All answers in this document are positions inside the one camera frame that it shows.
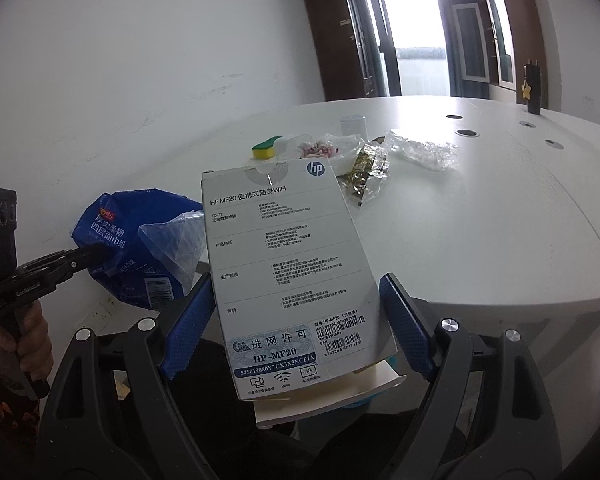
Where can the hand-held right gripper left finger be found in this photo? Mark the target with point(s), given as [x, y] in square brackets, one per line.
[192, 322]

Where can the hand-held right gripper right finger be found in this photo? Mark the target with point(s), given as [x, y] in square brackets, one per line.
[402, 322]

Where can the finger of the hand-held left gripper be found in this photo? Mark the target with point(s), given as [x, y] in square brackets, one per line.
[82, 256]

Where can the blue tissue packet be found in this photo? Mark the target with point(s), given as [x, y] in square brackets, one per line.
[110, 230]

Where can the white printed cardboard box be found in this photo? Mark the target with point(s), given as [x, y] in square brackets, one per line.
[285, 260]

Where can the gold foil wrapper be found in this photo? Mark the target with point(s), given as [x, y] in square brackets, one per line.
[367, 165]

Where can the thin white plastic bag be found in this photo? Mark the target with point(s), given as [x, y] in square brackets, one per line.
[330, 150]

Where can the white plastic cup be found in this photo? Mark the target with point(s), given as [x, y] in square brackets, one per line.
[287, 146]

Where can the person's left forearm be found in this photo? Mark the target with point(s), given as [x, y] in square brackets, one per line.
[0, 410]

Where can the person's left hand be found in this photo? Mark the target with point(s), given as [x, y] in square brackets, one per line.
[35, 335]

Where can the white table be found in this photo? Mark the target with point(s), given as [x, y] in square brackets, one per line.
[505, 220]

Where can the clear crumpled plastic wrapper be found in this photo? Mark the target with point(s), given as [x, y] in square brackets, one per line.
[422, 152]

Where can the yellow green sponge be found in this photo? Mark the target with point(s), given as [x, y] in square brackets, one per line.
[266, 149]

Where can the white cylindrical container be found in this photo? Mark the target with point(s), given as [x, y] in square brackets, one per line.
[354, 126]

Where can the black upright holder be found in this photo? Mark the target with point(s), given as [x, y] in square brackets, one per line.
[534, 102]

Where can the yellow star ornament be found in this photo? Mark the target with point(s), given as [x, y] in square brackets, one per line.
[526, 89]

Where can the dark wooden cabinet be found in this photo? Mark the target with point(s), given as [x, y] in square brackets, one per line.
[337, 40]

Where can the glass balcony door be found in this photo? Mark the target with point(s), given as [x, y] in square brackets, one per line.
[415, 30]

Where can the brown cabinet with glass doors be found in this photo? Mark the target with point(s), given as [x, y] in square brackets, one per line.
[515, 35]

